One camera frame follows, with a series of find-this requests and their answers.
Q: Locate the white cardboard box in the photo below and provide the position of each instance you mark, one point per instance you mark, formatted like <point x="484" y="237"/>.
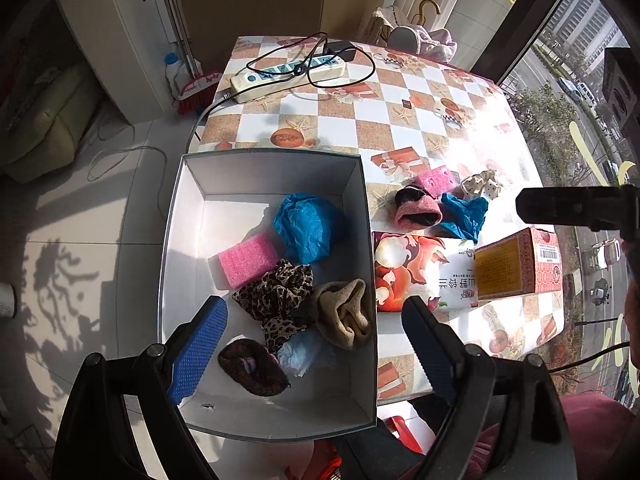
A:
<point x="240" y="210"/>

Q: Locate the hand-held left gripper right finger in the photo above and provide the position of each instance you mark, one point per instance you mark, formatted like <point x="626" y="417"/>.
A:
<point x="430" y="350"/>

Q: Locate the red plastic stool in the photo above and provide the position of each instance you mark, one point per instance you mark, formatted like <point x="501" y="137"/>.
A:
<point x="405" y="432"/>

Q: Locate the floral tissue pack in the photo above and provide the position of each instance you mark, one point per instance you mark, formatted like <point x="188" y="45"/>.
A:
<point x="425" y="265"/>

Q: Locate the red broom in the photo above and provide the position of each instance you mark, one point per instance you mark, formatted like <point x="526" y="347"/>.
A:
<point x="200" y="87"/>

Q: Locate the pink sponge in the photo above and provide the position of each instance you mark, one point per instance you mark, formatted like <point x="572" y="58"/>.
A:
<point x="437" y="180"/>
<point x="247" y="262"/>

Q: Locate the white bottle blue cap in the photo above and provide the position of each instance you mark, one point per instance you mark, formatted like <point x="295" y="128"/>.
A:
<point x="172" y="75"/>

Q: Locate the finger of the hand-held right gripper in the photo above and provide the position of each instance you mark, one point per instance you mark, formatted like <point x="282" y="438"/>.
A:
<point x="570" y="207"/>

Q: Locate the pink knitted sock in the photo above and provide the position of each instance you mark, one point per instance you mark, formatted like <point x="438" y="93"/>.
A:
<point x="425" y="210"/>

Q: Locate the leopard print scrunchie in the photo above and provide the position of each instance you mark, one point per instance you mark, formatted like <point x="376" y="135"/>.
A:
<point x="280" y="295"/>

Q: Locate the red patterned carton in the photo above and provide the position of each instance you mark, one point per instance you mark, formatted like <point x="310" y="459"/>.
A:
<point x="505" y="270"/>

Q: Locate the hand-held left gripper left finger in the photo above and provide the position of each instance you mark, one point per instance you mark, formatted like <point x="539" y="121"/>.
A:
<point x="197" y="350"/>

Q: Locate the dark purple knitted sock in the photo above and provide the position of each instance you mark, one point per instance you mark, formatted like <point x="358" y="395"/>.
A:
<point x="250" y="367"/>

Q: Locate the beige knitted sock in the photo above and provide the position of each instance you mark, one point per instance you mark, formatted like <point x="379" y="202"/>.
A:
<point x="345" y="315"/>

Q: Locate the black power adapter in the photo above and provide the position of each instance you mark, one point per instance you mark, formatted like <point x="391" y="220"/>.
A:
<point x="340" y="49"/>

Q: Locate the blue plastic bag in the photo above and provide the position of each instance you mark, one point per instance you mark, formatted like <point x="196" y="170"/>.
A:
<point x="465" y="215"/>
<point x="310" y="230"/>

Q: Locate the white power strip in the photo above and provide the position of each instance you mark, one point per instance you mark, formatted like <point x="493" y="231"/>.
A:
<point x="280" y="80"/>

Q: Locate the white cabinet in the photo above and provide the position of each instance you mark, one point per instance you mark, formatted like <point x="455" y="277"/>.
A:
<point x="115" y="25"/>

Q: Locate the pale green cushion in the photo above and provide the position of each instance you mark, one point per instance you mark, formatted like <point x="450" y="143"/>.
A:
<point x="50" y="130"/>

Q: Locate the white polka dot cloth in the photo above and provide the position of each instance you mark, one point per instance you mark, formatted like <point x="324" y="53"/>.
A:
<point x="482" y="185"/>

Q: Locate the checkered tablecloth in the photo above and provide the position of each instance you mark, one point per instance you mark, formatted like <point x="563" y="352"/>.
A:
<point x="350" y="125"/>

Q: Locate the person's maroon garment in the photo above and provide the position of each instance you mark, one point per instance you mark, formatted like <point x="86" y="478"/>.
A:
<point x="600" y="435"/>

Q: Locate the person's dark trousers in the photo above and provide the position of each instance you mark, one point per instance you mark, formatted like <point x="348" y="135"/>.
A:
<point x="370" y="455"/>

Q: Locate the light blue fluffy cloth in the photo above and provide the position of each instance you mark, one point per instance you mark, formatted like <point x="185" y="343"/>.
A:
<point x="302" y="352"/>

